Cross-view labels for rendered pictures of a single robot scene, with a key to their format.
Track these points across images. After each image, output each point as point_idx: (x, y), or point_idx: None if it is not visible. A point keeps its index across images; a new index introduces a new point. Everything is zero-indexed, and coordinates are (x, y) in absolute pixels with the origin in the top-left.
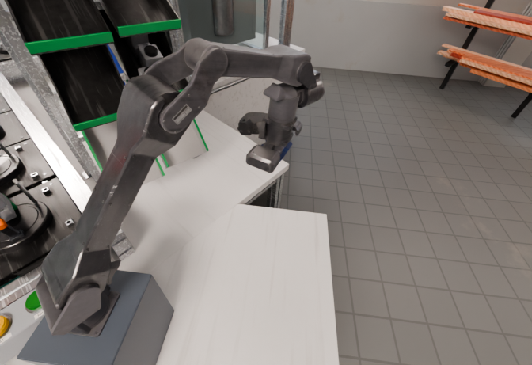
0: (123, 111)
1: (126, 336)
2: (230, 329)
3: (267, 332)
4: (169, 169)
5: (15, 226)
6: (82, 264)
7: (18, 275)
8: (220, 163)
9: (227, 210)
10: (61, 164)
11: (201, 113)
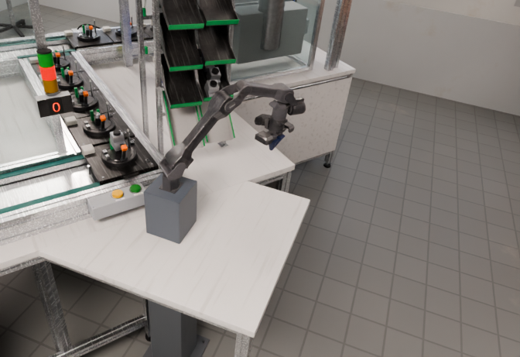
0: (212, 101)
1: (185, 197)
2: (227, 235)
3: (248, 242)
4: (202, 150)
5: (121, 155)
6: (184, 152)
7: (124, 177)
8: (241, 154)
9: (239, 182)
10: (135, 130)
11: (234, 115)
